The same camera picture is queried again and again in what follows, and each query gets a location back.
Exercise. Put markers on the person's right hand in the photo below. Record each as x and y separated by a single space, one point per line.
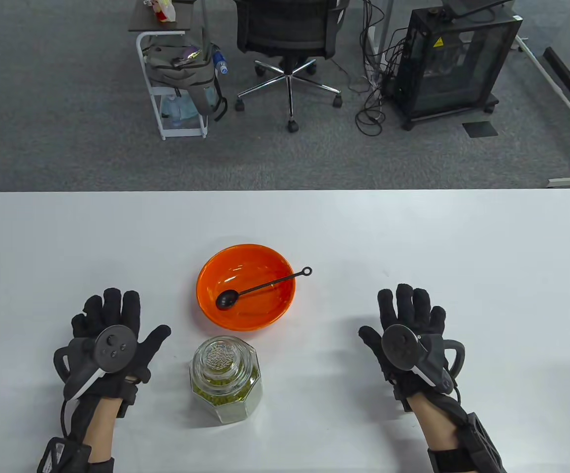
413 305

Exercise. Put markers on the person's left hand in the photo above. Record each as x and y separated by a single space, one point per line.
117 305

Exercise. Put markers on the black measuring scoop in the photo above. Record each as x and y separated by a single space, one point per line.
225 299

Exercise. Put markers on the clear glass jar lid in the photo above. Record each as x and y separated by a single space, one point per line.
220 357

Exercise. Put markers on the orange plastic bowl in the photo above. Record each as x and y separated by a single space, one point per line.
245 315

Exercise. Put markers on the large green mung beans heap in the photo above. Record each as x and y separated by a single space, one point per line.
211 394

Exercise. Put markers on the clear glass jar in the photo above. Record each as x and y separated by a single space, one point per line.
254 389

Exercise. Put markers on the person's left forearm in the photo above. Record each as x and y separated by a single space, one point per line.
100 428

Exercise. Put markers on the person's right forearm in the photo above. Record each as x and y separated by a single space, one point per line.
435 423

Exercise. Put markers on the dark grey left hand controller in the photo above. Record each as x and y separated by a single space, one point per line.
115 347

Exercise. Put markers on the dark grey hand controller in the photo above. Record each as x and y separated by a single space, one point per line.
400 347
115 347

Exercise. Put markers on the dark grey right hand controller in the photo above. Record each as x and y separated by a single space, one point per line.
400 347

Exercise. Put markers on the black floor plate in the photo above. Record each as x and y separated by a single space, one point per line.
480 129

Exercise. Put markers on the pale blue plastic bag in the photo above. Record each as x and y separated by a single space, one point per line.
181 111

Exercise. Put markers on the black glass-walled cabinet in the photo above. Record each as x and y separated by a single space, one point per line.
442 74

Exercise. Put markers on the grey backpack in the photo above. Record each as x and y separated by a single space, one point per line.
181 79

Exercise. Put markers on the shiny colourful packet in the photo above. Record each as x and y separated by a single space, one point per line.
188 55

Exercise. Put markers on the blue water bottle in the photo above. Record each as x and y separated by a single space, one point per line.
219 61

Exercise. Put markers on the white cart with dark top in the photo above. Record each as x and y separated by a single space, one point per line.
142 22

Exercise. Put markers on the red and yellow snack bag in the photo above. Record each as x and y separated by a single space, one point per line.
165 11

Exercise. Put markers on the black office chair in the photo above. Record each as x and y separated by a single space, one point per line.
289 24

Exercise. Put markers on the white post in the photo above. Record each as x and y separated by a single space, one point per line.
382 19

